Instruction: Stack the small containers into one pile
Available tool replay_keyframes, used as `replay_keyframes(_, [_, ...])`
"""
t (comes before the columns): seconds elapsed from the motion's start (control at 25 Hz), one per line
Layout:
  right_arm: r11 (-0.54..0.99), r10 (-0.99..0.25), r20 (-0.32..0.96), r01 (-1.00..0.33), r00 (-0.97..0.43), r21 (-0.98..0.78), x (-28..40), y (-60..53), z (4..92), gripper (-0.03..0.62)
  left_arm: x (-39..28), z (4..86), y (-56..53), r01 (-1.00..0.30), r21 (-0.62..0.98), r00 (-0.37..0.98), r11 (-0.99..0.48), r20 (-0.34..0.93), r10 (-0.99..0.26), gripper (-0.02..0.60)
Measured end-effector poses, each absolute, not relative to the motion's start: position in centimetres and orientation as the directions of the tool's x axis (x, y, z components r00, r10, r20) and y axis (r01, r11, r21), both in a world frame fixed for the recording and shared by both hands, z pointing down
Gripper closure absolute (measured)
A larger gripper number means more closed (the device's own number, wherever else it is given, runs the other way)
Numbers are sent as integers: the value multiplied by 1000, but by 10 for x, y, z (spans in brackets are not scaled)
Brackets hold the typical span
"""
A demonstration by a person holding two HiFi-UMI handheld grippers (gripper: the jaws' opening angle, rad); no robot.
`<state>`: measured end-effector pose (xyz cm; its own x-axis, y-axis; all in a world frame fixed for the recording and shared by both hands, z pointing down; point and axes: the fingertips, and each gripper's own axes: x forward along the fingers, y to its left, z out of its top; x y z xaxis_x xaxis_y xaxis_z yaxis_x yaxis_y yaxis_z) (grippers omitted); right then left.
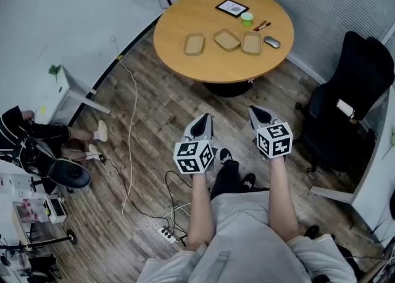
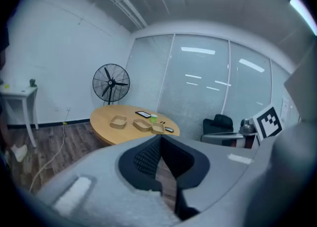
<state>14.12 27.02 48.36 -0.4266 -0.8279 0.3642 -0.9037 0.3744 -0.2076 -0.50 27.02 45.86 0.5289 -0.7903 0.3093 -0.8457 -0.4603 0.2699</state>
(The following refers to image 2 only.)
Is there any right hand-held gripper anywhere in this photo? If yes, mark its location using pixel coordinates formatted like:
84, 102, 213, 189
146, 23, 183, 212
201, 105, 283, 148

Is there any white side table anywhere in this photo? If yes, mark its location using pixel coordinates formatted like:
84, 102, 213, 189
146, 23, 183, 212
0, 85, 39, 148

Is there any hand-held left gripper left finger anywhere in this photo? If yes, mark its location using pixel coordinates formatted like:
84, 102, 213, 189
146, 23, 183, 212
118, 135, 163, 192

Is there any black standing fan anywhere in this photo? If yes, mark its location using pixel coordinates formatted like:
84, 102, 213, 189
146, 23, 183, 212
92, 63, 131, 106

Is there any white floor cable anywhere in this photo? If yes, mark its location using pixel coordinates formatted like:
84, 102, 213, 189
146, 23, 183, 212
29, 108, 69, 192

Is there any white paper notice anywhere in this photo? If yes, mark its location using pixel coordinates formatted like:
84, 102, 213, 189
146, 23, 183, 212
282, 97, 291, 120

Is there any black office chair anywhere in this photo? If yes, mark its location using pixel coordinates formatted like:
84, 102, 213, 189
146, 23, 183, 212
203, 113, 234, 143

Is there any small wooden tray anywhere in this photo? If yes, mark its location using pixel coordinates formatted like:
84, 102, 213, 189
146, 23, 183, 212
151, 121, 166, 135

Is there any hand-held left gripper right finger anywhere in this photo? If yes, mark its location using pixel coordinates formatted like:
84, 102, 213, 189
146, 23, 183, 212
160, 134, 211, 222

